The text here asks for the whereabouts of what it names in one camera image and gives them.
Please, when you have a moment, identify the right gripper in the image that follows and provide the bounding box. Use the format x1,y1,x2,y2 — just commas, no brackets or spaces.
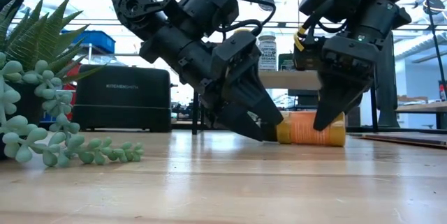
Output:
312,34,381,133

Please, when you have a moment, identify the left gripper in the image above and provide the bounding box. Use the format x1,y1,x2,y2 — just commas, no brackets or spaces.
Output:
200,56,285,143

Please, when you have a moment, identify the orange spice grinder black cap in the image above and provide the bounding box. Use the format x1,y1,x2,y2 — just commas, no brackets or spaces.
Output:
261,110,347,148

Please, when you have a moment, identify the dark green spice tin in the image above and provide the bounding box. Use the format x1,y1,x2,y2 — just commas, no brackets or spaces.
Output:
277,53,296,72

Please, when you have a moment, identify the white round lid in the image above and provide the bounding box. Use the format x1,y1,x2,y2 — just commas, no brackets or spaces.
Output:
257,31,278,72

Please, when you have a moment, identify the wooden shelf with black legs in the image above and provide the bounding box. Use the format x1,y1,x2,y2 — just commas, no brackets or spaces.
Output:
191,52,381,136

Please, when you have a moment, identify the blue shelf bin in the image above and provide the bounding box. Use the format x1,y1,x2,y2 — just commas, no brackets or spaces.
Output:
61,29,117,54

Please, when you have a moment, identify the canyon landscape print book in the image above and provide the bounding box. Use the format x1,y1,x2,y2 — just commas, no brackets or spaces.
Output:
349,132,447,150

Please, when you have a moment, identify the wooden background table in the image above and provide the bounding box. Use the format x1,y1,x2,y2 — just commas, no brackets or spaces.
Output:
395,100,447,130

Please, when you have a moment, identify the black toaster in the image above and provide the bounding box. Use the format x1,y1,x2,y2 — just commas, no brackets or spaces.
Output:
72,64,173,133

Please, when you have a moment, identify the potted artificial succulent plant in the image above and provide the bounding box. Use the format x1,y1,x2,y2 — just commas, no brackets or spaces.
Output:
0,0,145,168

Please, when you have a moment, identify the black aluminium table frame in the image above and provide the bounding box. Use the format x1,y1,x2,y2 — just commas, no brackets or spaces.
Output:
170,119,447,135

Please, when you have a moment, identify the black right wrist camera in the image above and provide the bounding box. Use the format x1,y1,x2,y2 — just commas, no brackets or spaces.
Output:
292,35,328,72

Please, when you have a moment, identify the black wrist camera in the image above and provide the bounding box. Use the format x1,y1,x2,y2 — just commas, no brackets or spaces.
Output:
210,30,262,73
292,35,328,72

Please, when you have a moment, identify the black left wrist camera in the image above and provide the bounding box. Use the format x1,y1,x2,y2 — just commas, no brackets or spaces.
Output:
210,30,262,73

